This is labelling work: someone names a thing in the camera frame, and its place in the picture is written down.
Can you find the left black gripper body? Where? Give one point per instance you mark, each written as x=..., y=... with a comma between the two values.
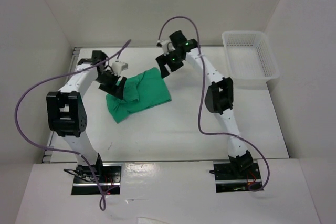
x=107, y=78

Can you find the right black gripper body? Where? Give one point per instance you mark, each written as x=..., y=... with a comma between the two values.
x=175, y=62

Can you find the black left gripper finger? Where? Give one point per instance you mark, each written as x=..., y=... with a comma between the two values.
x=118, y=88
x=108, y=88

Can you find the green tank top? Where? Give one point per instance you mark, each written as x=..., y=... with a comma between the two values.
x=141, y=92

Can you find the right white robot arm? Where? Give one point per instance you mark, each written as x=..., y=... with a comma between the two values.
x=217, y=93

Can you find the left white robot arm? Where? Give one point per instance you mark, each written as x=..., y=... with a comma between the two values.
x=87, y=70

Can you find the white plastic mesh basket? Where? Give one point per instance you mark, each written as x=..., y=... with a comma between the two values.
x=250, y=59

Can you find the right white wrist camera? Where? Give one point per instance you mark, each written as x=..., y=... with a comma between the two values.
x=165, y=45

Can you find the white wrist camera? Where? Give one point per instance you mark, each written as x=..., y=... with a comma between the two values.
x=165, y=45
x=118, y=66

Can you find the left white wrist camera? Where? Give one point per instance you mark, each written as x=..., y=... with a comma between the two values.
x=118, y=66

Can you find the aluminium table edge rail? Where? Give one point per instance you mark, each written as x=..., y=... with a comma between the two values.
x=63, y=116

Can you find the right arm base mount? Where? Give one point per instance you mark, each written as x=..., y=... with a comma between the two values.
x=227, y=181

